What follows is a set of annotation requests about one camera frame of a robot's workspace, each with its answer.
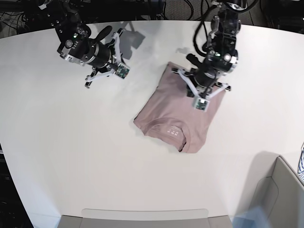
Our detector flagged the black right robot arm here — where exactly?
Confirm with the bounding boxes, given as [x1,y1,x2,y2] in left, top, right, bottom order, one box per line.
[38,0,145,88]

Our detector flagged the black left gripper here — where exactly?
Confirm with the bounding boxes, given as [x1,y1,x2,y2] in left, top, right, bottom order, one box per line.
[186,54,217,97]

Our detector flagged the striped cloth at edge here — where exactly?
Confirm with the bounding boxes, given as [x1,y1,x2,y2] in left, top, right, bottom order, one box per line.
[297,144,304,182]

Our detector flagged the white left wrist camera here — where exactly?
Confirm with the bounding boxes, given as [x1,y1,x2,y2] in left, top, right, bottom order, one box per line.
[193,97,210,112]

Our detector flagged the grey cardboard box right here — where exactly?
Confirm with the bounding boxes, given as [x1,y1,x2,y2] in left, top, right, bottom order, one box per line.
[249,156,304,228]

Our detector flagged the grey tray bottom edge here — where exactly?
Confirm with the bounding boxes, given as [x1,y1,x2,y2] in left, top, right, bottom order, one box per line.
[58,209,232,228]

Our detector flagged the blue translucent plastic bag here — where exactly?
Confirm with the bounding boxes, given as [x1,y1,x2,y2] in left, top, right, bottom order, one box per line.
[232,206,271,228]

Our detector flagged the mauve pink T-shirt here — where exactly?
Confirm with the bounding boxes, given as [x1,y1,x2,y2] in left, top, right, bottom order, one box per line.
[133,62,225,153]

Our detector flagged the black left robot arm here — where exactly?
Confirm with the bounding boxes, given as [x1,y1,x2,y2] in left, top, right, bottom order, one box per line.
[185,0,246,98]

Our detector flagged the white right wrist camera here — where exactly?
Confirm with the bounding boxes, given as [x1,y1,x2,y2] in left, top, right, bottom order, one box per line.
[115,63,130,79]

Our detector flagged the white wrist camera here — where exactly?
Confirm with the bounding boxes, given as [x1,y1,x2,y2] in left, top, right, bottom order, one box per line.
[193,97,210,112]
[115,63,130,79]

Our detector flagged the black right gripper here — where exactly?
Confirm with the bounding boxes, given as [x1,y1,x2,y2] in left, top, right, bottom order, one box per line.
[85,26,124,89]

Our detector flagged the black cable loop background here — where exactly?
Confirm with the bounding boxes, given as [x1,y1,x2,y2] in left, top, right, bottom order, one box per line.
[162,0,211,21]

